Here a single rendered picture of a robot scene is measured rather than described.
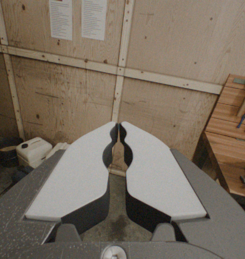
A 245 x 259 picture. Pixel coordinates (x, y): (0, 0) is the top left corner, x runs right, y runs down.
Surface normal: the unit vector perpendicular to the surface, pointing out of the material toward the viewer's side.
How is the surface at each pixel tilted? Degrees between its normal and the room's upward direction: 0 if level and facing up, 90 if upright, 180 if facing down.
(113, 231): 0
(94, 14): 90
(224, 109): 90
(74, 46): 90
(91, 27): 90
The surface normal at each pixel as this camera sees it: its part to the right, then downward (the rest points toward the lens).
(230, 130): -0.24, 0.44
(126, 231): 0.14, -0.87
